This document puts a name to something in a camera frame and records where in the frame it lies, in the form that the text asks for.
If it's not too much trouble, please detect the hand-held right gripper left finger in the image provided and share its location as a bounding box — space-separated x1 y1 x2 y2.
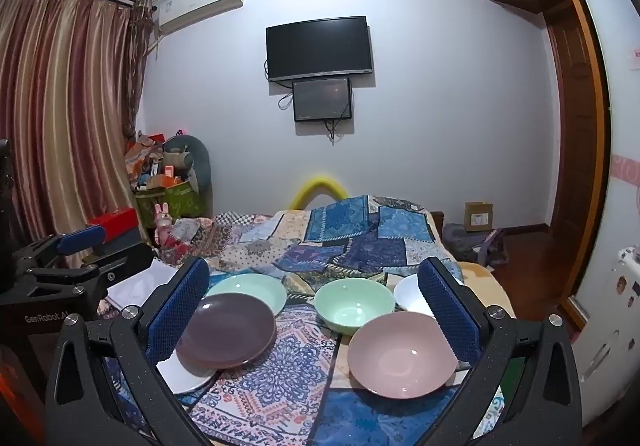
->
45 257 221 446

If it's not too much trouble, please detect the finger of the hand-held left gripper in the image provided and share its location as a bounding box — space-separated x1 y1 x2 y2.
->
30 242 155 293
12 224 109 273

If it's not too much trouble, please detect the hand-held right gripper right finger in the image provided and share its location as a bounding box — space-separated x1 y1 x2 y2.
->
417 257 583 446

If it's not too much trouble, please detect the pink bowl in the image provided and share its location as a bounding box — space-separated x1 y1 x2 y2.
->
347 312 458 399

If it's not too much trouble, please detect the dark blue box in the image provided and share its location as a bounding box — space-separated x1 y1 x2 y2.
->
102 228 151 249

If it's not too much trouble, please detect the white paper sheet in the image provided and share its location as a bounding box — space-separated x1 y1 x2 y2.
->
107 258 178 309

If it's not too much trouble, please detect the red box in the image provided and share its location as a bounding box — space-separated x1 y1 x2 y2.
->
86 207 138 233

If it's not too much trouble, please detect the white bowl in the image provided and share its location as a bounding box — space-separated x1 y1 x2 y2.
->
393 273 436 317

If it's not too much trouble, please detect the purple plate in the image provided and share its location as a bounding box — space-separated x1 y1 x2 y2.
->
175 292 277 369

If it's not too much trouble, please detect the pink bunny toy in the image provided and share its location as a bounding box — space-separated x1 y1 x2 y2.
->
154 202 173 247

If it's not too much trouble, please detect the white plate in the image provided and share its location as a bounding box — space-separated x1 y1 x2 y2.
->
155 358 218 395

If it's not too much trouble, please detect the purple bag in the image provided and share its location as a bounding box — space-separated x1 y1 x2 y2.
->
442 222 506 269

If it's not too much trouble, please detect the green plate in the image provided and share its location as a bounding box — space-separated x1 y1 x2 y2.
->
205 273 288 317

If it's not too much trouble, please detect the green storage box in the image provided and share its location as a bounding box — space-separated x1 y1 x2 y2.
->
135 181 201 227

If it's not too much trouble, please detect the green bowl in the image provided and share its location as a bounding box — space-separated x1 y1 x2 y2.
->
314 279 396 337

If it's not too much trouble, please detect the cardboard box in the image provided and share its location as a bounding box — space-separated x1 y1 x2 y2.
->
465 201 495 231

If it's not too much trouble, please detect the pile of boxes and toys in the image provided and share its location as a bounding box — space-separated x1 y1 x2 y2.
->
125 131 193 191

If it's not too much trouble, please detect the patchwork quilt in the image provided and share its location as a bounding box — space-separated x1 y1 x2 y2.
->
100 196 506 446

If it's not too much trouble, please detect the striped pink curtain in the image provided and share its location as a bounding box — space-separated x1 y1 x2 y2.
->
0 0 153 247

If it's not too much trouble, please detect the grey plush toy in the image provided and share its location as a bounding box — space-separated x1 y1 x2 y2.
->
162 133 212 194

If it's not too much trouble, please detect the yellow foam arch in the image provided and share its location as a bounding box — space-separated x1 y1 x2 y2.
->
289 172 348 211

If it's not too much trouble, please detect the wooden door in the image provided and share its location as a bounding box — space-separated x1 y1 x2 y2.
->
542 0 610 327

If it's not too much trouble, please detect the white door with stickers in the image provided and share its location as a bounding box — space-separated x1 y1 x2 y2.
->
557 0 640 427

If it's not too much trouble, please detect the white air conditioner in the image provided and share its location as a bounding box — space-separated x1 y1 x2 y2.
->
151 0 246 34

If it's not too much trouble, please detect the black monitor cable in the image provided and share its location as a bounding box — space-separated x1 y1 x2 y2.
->
324 118 347 147

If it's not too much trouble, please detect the small black wall monitor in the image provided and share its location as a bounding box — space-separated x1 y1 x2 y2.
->
292 77 353 123

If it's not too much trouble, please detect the black wall television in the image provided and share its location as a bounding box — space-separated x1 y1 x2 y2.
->
265 16 374 82

